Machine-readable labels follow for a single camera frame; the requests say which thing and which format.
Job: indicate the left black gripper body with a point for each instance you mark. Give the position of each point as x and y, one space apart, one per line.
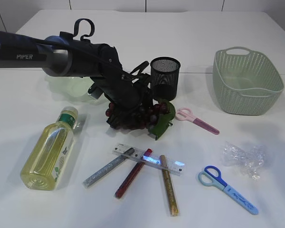
124 89

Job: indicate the black mesh pen holder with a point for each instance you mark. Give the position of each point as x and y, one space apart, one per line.
164 78

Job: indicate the green woven plastic basket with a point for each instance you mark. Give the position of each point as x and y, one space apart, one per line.
245 84

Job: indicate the red artificial grape bunch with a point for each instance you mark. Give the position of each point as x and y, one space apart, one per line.
155 118

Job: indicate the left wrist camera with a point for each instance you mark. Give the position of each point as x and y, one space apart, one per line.
95 92

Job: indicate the yellow tea bottle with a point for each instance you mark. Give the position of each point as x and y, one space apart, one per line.
46 162

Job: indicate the clear plastic ruler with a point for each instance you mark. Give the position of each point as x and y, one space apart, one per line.
152 160

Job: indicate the red glitter pen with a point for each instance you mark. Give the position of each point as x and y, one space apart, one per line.
128 180

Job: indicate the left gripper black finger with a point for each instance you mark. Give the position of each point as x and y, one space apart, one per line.
117 116

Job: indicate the gold glitter pen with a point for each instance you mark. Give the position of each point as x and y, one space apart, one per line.
173 208

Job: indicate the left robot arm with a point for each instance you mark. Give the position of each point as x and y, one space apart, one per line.
62 56

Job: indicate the pink scissors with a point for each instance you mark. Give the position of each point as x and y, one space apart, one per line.
186 114

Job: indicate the blue scissors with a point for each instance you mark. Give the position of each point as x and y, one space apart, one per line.
211 177

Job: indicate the clear plastic sheet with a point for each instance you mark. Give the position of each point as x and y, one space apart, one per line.
248 162

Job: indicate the silver glitter pen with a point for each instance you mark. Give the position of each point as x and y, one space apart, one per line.
107 168

